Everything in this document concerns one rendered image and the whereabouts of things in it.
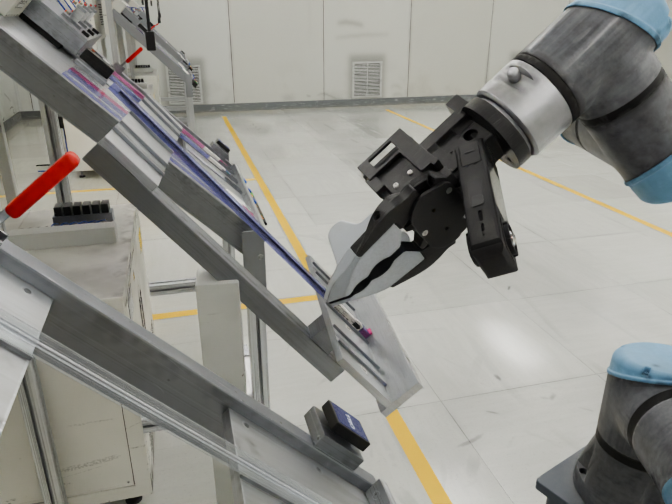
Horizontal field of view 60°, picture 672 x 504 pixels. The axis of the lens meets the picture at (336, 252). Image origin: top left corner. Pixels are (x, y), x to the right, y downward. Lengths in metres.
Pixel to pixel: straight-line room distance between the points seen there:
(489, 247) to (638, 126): 0.18
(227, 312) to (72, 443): 0.80
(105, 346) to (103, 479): 1.13
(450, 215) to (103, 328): 0.30
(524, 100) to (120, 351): 0.39
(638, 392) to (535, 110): 0.45
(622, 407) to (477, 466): 1.00
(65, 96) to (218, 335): 0.60
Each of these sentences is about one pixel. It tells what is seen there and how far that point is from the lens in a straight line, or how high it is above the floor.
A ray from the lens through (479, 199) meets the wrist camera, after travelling 0.47.
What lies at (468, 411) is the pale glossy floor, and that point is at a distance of 2.01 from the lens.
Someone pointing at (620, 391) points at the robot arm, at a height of 0.74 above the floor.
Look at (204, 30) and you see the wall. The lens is 7.88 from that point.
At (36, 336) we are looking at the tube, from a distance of 0.43.
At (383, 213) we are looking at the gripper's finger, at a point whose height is 1.04.
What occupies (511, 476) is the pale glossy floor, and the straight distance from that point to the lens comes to 1.81.
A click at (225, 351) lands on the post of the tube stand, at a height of 0.73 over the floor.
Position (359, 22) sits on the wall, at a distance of 8.24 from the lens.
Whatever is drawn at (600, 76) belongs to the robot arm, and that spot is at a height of 1.14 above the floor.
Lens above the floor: 1.19
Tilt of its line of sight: 22 degrees down
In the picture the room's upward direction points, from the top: straight up
